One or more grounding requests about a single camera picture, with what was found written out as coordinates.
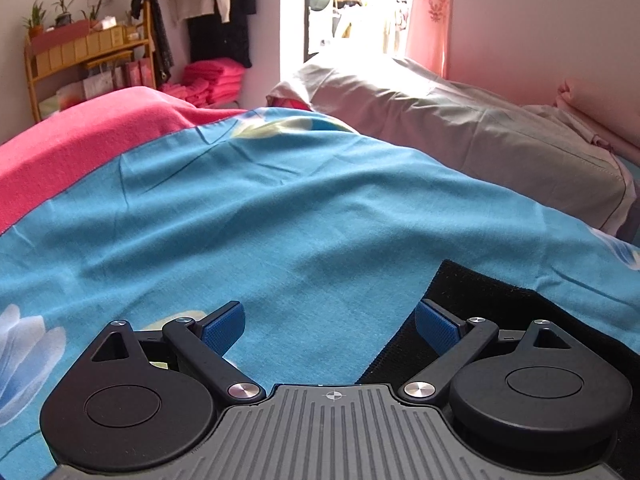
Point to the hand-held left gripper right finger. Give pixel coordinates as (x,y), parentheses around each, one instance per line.
(437,327)

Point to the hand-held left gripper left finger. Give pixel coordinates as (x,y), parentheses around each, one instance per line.
(222,327)

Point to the black pants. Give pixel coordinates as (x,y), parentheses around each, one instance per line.
(525,295)

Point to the blue floral bedsheet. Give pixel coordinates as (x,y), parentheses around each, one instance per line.
(280,220)

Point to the beige pillow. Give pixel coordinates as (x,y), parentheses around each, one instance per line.
(450,120)

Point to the pink blanket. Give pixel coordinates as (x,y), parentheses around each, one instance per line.
(75,135)

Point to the pile of pink folded towels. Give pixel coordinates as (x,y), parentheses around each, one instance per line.
(212,80)

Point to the pink gift bag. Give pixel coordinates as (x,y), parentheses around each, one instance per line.
(139,72)

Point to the pink pillow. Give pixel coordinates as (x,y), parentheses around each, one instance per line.
(595,110)

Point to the dark dotted hanging scarf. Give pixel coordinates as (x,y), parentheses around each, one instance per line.
(160,35)

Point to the black hanging garment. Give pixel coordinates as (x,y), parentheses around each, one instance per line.
(225,25)

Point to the row of yellow storage boxes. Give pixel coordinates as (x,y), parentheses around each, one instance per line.
(80,50)

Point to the pink patterned curtain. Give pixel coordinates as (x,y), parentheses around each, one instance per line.
(430,15)

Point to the bamboo shelf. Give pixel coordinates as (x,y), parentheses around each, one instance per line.
(30,75)

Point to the small potted plant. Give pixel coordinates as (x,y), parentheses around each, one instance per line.
(35,17)
(92,12)
(63,10)

